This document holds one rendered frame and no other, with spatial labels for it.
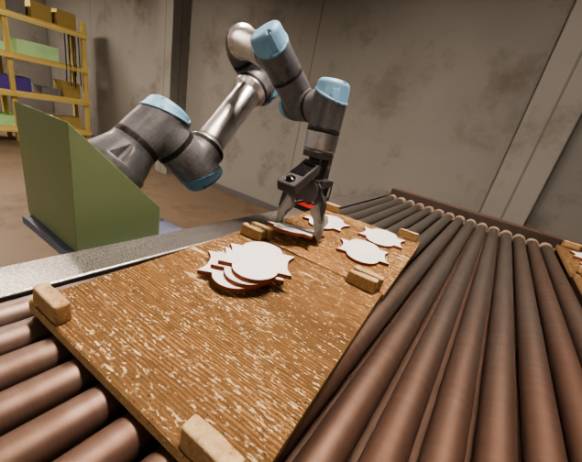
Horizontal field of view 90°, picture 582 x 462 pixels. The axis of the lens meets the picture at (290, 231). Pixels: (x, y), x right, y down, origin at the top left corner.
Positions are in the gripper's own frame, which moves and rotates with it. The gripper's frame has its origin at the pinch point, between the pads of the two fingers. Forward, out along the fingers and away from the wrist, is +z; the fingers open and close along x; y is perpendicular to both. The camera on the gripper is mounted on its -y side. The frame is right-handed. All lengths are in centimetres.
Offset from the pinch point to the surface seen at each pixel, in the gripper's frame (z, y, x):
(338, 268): 1.7, -5.7, -14.7
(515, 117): -72, 249, -46
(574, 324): 4, 22, -61
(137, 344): 3.4, -44.9, -5.8
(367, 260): 0.6, 1.9, -18.3
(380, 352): 4.4, -21.8, -29.0
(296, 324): 2.8, -27.9, -17.5
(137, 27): -128, 258, 485
